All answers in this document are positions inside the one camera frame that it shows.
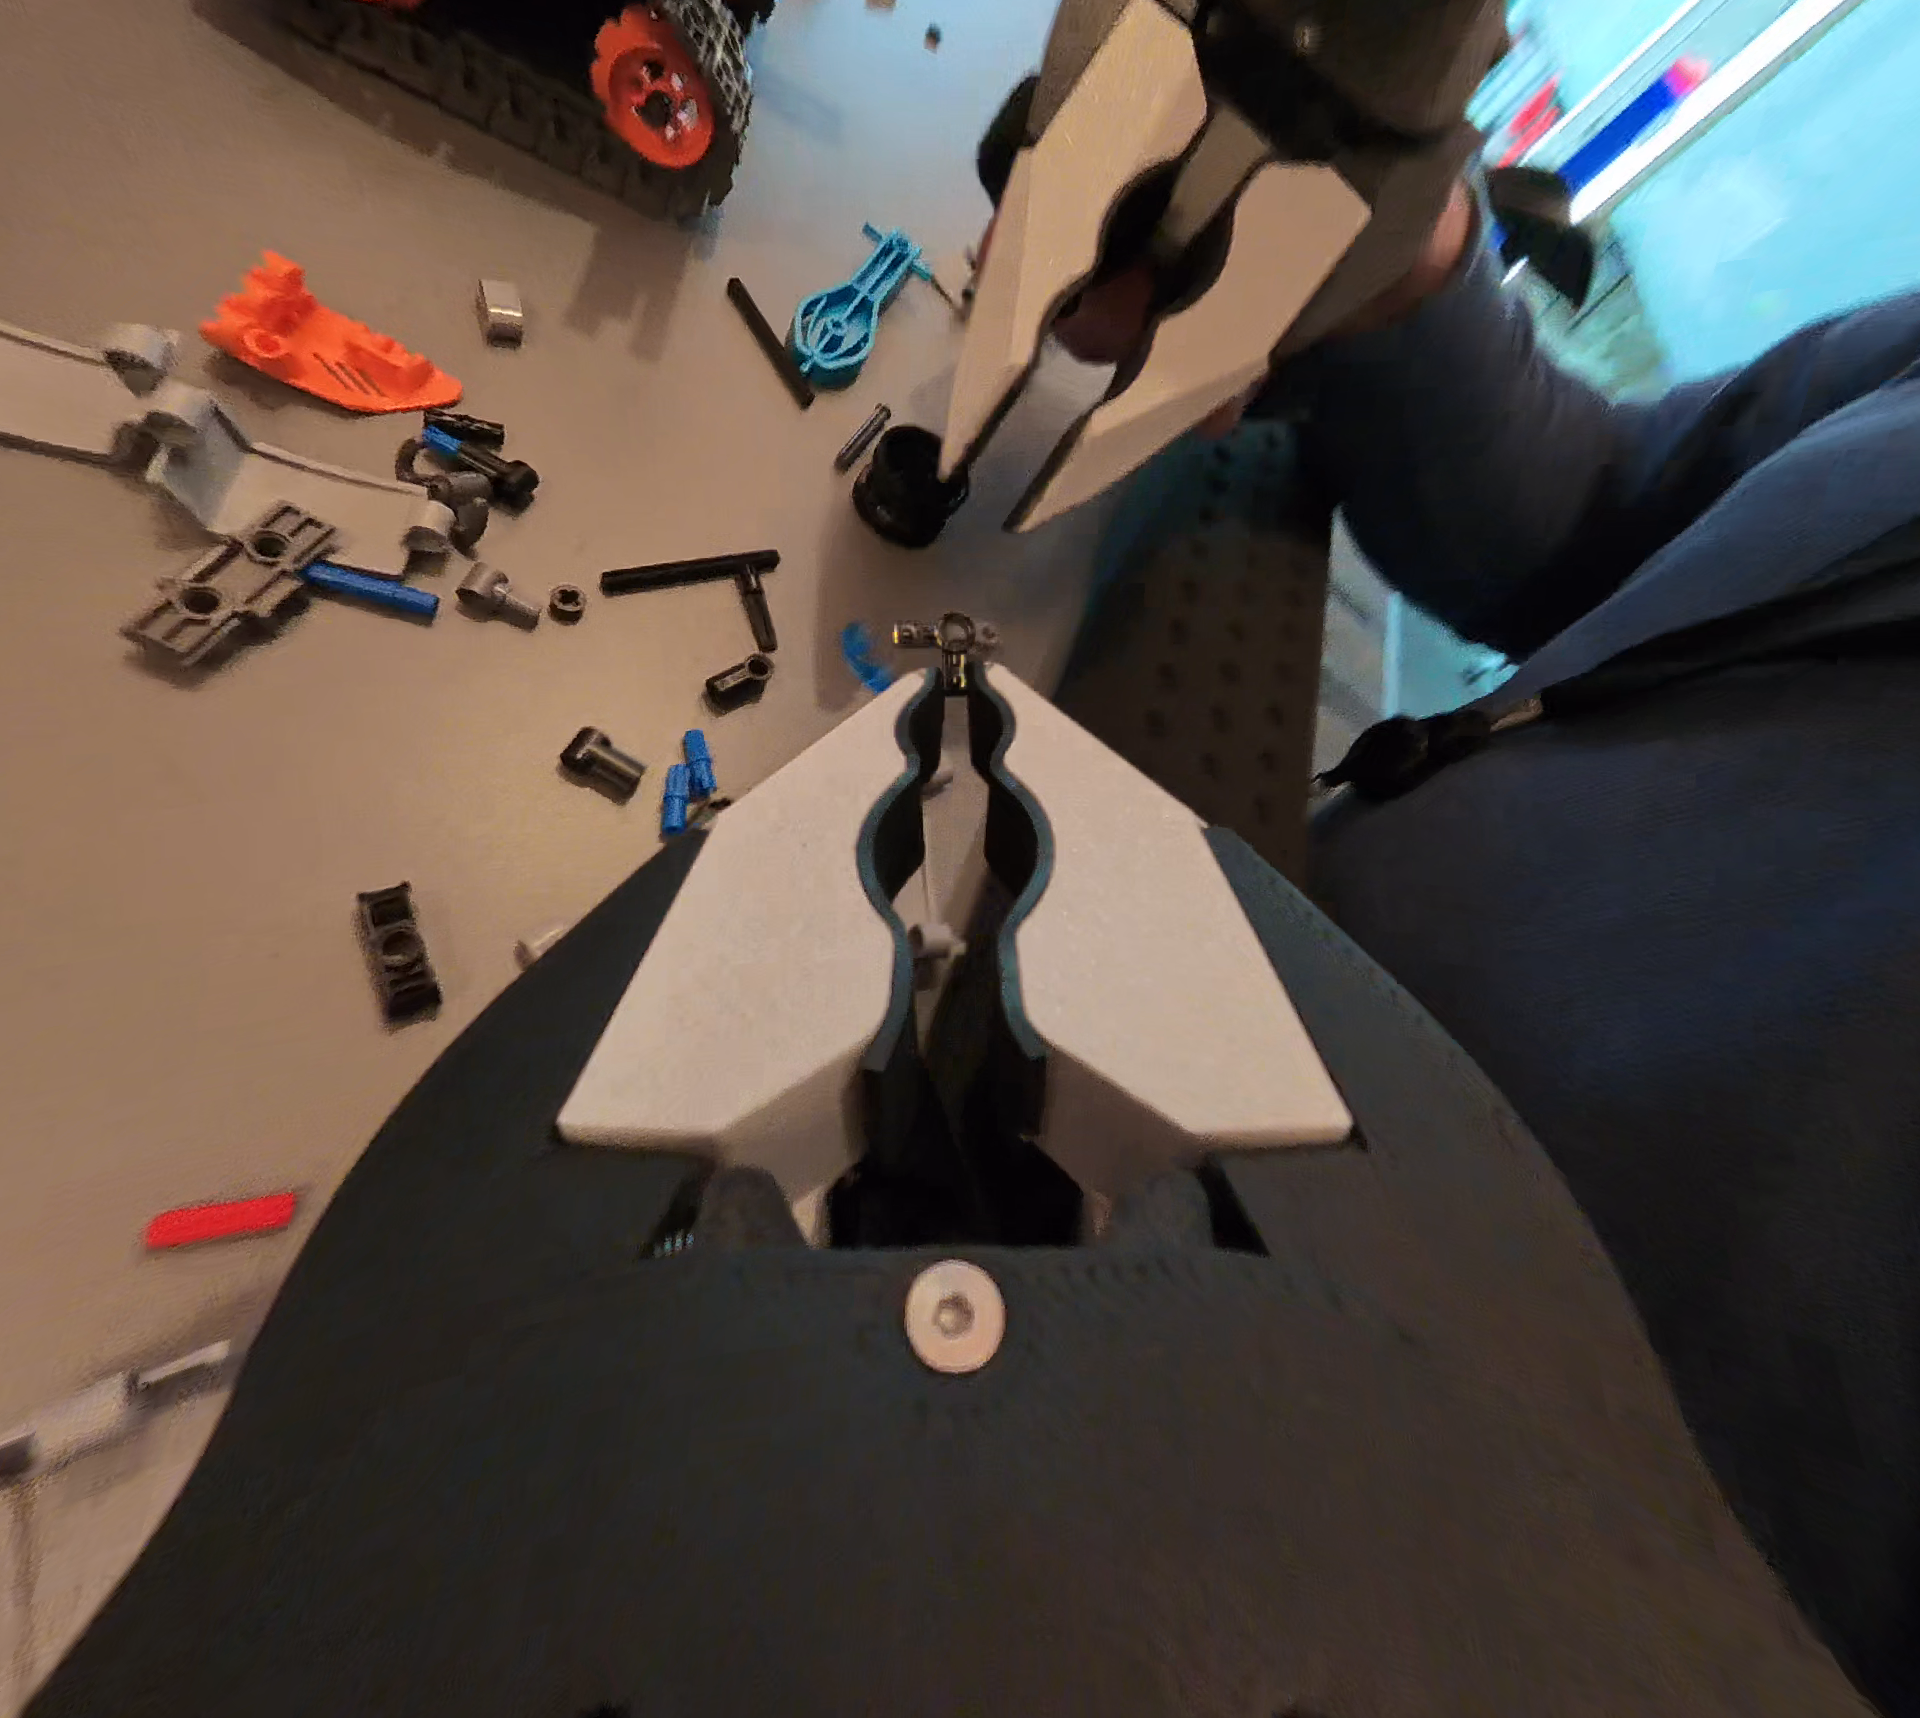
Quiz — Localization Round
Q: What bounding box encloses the black thin beam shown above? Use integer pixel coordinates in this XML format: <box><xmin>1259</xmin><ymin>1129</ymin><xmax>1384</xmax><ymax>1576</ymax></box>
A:
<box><xmin>353</xmin><ymin>880</ymin><xmax>443</xmax><ymax>1022</ymax></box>

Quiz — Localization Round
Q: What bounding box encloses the dark grey frame connector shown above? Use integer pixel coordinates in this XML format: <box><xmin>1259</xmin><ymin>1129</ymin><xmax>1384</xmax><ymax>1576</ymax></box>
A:
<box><xmin>119</xmin><ymin>499</ymin><xmax>340</xmax><ymax>670</ymax></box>

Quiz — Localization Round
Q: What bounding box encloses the red pin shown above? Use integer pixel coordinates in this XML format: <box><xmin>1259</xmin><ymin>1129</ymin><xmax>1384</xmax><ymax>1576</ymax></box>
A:
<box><xmin>142</xmin><ymin>1190</ymin><xmax>302</xmax><ymax>1252</ymax></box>

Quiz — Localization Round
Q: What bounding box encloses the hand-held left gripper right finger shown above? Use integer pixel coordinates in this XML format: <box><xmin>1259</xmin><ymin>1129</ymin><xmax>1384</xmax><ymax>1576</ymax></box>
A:
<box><xmin>965</xmin><ymin>664</ymin><xmax>1358</xmax><ymax>1248</ymax></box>

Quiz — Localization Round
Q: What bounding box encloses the black spoked wheel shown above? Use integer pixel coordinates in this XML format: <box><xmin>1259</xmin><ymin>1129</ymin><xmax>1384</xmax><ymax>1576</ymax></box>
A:
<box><xmin>851</xmin><ymin>424</ymin><xmax>970</xmax><ymax>549</ymax></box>

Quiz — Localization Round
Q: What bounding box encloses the grey angled connector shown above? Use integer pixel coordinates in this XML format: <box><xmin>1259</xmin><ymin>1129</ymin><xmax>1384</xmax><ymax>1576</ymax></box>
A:
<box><xmin>393</xmin><ymin>439</ymin><xmax>498</xmax><ymax>553</ymax></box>

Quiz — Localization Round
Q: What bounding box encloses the black strap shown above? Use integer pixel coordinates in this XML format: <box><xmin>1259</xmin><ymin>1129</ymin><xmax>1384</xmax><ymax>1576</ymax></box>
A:
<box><xmin>1315</xmin><ymin>694</ymin><xmax>1550</xmax><ymax>800</ymax></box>

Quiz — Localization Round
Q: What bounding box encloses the black axle connector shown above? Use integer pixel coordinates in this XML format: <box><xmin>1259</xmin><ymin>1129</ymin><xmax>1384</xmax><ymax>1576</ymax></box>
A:
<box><xmin>558</xmin><ymin>728</ymin><xmax>647</xmax><ymax>801</ymax></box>

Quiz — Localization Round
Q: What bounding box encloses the orange sloped panel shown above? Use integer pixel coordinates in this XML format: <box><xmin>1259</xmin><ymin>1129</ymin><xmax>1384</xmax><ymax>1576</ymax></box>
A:
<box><xmin>197</xmin><ymin>249</ymin><xmax>464</xmax><ymax>416</ymax></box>

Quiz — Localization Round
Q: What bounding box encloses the blue plastic separator tool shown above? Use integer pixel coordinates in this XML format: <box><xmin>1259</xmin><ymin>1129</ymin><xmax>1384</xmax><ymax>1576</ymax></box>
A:
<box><xmin>790</xmin><ymin>223</ymin><xmax>940</xmax><ymax>382</ymax></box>

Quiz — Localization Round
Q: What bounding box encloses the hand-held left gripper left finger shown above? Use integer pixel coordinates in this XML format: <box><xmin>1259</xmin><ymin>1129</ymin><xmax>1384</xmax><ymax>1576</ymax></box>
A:
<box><xmin>554</xmin><ymin>667</ymin><xmax>940</xmax><ymax>1248</ymax></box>

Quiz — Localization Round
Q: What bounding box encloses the person's right hand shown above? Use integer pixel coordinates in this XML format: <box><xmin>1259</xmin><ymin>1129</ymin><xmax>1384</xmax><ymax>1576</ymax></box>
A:
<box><xmin>1301</xmin><ymin>179</ymin><xmax>1489</xmax><ymax>361</ymax></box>

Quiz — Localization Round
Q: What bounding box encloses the person's right forearm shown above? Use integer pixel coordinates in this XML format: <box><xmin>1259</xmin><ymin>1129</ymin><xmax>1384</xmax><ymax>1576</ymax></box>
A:
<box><xmin>1244</xmin><ymin>232</ymin><xmax>1920</xmax><ymax>661</ymax></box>

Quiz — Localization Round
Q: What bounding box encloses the black axle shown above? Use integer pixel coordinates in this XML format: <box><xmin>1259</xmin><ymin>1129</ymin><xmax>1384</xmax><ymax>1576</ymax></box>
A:
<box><xmin>599</xmin><ymin>548</ymin><xmax>781</xmax><ymax>596</ymax></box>

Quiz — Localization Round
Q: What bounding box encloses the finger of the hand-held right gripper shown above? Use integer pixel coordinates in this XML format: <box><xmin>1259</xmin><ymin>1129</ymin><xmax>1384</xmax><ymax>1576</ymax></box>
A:
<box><xmin>1002</xmin><ymin>157</ymin><xmax>1377</xmax><ymax>535</ymax></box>
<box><xmin>934</xmin><ymin>0</ymin><xmax>1212</xmax><ymax>485</ymax></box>

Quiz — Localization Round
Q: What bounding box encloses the black dimpled pad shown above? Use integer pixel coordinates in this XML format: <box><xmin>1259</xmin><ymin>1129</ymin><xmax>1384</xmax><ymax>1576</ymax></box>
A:
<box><xmin>1049</xmin><ymin>420</ymin><xmax>1337</xmax><ymax>887</ymax></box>

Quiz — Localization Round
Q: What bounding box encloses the light grey axle connector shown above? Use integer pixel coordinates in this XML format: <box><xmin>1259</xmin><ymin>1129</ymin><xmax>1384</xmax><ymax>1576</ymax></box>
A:
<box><xmin>892</xmin><ymin>613</ymin><xmax>1002</xmax><ymax>700</ymax></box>

